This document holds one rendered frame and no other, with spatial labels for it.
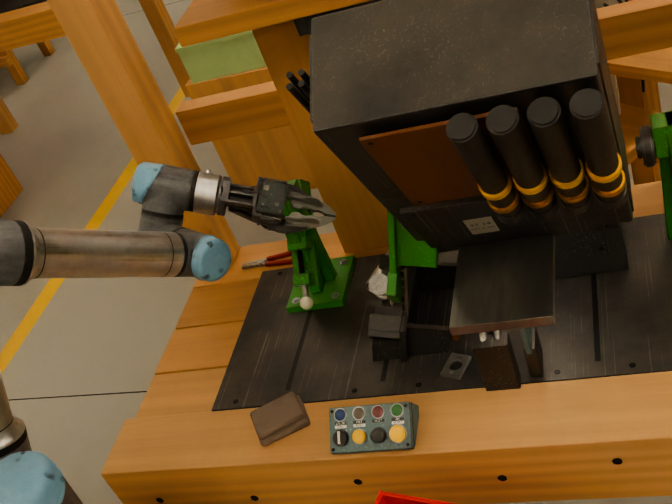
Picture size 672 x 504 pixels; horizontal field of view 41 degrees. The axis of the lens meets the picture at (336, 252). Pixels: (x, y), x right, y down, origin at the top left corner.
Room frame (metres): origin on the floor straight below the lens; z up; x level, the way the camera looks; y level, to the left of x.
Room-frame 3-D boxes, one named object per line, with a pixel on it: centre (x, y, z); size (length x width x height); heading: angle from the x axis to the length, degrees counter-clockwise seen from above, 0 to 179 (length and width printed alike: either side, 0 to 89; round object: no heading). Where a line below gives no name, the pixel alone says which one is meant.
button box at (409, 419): (1.12, 0.06, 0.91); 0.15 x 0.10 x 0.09; 65
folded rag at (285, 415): (1.24, 0.22, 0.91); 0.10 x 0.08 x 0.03; 94
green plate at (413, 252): (1.29, -0.14, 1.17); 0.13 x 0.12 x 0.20; 65
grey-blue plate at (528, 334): (1.13, -0.25, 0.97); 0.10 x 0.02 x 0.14; 155
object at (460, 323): (1.19, -0.27, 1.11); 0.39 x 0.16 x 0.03; 155
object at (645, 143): (1.30, -0.58, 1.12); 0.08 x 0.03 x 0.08; 155
